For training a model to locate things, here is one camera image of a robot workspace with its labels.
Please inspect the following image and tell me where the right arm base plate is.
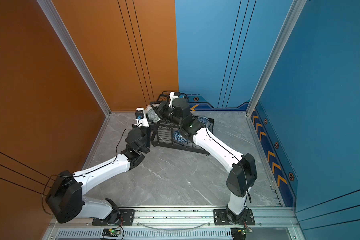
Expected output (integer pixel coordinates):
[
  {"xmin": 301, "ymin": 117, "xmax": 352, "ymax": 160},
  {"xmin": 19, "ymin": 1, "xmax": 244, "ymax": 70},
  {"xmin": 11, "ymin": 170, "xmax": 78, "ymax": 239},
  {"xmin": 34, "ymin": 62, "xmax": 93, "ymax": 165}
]
[{"xmin": 213, "ymin": 208, "xmax": 256, "ymax": 226}]

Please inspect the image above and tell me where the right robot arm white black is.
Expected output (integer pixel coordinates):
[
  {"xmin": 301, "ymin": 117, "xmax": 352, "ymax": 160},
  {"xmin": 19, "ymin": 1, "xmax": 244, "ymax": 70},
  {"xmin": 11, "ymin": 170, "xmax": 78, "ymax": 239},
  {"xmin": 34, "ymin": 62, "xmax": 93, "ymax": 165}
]
[{"xmin": 153, "ymin": 98, "xmax": 258, "ymax": 225}]

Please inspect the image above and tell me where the left green circuit board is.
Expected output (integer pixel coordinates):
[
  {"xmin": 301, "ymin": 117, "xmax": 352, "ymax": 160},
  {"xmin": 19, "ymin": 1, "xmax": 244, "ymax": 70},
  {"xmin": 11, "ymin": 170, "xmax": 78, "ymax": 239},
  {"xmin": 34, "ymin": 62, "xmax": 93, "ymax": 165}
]
[{"xmin": 101, "ymin": 228, "xmax": 123, "ymax": 240}]

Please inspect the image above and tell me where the right circuit board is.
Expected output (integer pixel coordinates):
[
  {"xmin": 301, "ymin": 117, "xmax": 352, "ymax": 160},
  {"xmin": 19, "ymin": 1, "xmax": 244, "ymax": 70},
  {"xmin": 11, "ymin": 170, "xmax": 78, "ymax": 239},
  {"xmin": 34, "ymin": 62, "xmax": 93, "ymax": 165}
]
[{"xmin": 231, "ymin": 227, "xmax": 253, "ymax": 240}]

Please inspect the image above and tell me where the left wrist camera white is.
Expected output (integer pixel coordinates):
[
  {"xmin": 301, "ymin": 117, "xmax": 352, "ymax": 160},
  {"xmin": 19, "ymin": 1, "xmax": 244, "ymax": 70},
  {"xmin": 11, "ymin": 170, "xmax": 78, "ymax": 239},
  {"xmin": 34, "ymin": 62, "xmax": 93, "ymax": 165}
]
[{"xmin": 135, "ymin": 108, "xmax": 148, "ymax": 128}]

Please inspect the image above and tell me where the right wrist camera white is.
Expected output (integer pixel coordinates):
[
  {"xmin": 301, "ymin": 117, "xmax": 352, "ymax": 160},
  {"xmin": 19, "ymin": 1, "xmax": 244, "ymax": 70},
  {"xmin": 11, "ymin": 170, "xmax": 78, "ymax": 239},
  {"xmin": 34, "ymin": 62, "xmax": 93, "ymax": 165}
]
[{"xmin": 169, "ymin": 92, "xmax": 189, "ymax": 106}]

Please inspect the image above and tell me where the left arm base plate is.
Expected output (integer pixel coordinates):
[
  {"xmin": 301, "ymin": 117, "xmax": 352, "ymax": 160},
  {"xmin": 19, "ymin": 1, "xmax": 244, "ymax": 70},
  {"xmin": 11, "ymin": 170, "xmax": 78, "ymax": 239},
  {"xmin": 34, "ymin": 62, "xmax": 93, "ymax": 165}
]
[{"xmin": 92, "ymin": 209, "xmax": 135, "ymax": 227}]

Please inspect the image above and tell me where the aluminium front rail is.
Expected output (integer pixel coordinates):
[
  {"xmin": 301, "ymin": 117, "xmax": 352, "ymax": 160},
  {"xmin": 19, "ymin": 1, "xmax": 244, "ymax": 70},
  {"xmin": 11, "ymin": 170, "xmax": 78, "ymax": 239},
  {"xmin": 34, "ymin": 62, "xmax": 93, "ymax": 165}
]
[{"xmin": 41, "ymin": 206, "xmax": 307, "ymax": 240}]

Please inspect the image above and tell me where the dark blue geometric bowl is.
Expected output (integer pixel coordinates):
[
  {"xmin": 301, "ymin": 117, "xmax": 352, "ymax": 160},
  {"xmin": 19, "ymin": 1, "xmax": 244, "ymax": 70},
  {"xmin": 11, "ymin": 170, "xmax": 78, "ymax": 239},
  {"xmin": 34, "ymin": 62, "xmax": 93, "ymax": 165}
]
[{"xmin": 173, "ymin": 131, "xmax": 189, "ymax": 144}]

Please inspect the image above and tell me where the blue white floral bowl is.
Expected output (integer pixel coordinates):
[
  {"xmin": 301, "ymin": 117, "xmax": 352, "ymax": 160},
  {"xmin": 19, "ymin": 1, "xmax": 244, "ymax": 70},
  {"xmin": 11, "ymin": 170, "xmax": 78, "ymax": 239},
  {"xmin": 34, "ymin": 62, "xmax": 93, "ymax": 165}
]
[{"xmin": 197, "ymin": 116, "xmax": 211, "ymax": 128}]

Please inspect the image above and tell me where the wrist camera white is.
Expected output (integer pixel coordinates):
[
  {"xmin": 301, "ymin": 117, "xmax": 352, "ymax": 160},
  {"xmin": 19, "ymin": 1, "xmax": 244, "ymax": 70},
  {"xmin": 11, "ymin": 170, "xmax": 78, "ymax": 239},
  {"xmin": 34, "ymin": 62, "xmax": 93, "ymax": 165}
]
[
  {"xmin": 169, "ymin": 92, "xmax": 189, "ymax": 106},
  {"xmin": 135, "ymin": 108, "xmax": 148, "ymax": 128}
]

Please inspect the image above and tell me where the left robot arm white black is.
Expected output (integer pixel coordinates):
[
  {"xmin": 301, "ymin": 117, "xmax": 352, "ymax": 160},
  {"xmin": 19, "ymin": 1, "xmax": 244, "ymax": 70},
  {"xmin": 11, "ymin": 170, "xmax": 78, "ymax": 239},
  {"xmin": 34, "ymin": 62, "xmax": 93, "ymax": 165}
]
[{"xmin": 45, "ymin": 123, "xmax": 154, "ymax": 225}]

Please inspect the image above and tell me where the green white patterned bowl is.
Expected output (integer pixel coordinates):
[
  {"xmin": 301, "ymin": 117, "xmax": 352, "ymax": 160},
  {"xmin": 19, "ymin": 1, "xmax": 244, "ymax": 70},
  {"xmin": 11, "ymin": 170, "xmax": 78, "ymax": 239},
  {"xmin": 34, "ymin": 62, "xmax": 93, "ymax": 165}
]
[{"xmin": 146, "ymin": 105, "xmax": 161, "ymax": 124}]

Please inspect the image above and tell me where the black wire dish rack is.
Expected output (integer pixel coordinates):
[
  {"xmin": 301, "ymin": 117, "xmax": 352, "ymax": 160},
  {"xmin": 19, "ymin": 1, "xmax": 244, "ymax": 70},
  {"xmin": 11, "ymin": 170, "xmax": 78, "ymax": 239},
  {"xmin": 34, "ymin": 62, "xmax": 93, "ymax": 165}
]
[{"xmin": 151, "ymin": 91, "xmax": 215, "ymax": 157}]

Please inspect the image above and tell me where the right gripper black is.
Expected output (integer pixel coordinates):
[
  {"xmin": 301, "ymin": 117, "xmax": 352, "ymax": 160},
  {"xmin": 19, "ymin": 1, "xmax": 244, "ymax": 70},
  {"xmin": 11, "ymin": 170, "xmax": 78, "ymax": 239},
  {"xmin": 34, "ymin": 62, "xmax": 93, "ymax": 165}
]
[{"xmin": 150, "ymin": 100, "xmax": 184, "ymax": 128}]

